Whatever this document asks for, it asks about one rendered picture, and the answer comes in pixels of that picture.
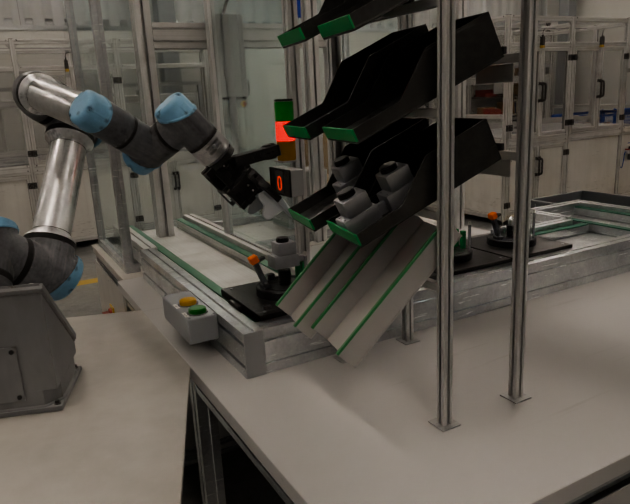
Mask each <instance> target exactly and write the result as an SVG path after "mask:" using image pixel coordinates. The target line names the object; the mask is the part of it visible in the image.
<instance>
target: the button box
mask: <svg viewBox="0 0 630 504"><path fill-rule="evenodd" d="M184 297H195V298H196V300H197V303H196V304H194V305H204V306H206V310H207V311H206V312H205V313H203V314H198V315H192V314H189V312H188V309H189V307H191V306H194V305H191V306H181V305H180V304H179V300H180V299H182V298H184ZM162 299H163V307H164V316H165V318H166V320H167V321H168V322H169V323H170V324H171V325H172V326H173V327H174V328H175V329H176V330H177V331H178V332H179V333H180V335H181V336H182V337H183V338H184V339H185V340H186V341H187V342H188V343H189V344H190V345H193V344H197V343H202V342H206V341H210V340H214V339H218V338H219V327H218V316H217V314H216V313H215V312H214V311H213V310H212V309H210V308H209V307H208V306H207V305H205V304H204V303H203V302H202V301H201V300H199V299H198V298H197V297H196V296H195V295H193V294H192V293H191V292H190V291H188V290H187V291H184V292H179V293H174V294H169V295H164V296H162Z"/></svg>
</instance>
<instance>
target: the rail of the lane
mask: <svg viewBox="0 0 630 504"><path fill-rule="evenodd" d="M140 256H141V257H142V258H141V263H142V271H144V273H143V279H144V280H145V281H146V282H147V283H148V284H149V285H150V286H151V287H152V288H153V289H154V290H155V291H157V292H158V293H159V294H160V295H161V296H164V295H169V294H174V293H179V292H184V291H187V290H188V291H190V292H191V293H192V294H193V295H195V296H196V297H197V298H198V299H199V300H201V301H202V302H203V303H204V304H205V305H207V306H208V307H209V308H210V309H212V310H213V311H214V312H215V313H216V314H217V316H218V327H219V338H218V339H214V340H210V341H208V342H209V343H210V344H211V345H212V346H213V347H214V348H215V349H216V350H217V351H218V352H219V353H220V354H221V355H222V356H223V357H224V358H225V359H226V360H227V361H228V362H229V363H231V364H232V365H233V366H234V367H235V368H236V369H237V370H238V371H239V372H240V373H241V374H242V375H243V376H244V377H245V378H246V379H251V378H254V377H258V376H261V375H265V374H267V370H266V357H265V344H264V331H263V329H262V328H261V327H259V326H258V325H257V324H255V323H254V322H253V321H251V320H250V319H249V318H247V317H246V316H245V315H243V314H242V306H241V305H239V304H238V303H236V302H235V301H234V300H232V299H231V300H229V303H227V302H226V301H225V300H223V299H222V298H221V297H219V296H218V295H216V294H215V293H214V292H212V291H211V290H210V289H208V288H207V287H206V286H204V285H203V284H202V283H200V282H199V281H198V280H196V279H195V278H194V277H192V276H191V275H190V274H188V273H187V272H186V271H184V270H183V269H182V268H180V267H179V266H178V265H176V264H175V263H174V262H172V261H171V260H170V259H168V258H167V257H166V256H164V255H163V254H161V253H160V252H159V251H157V250H156V249H155V248H148V250H146V249H141V250H140Z"/></svg>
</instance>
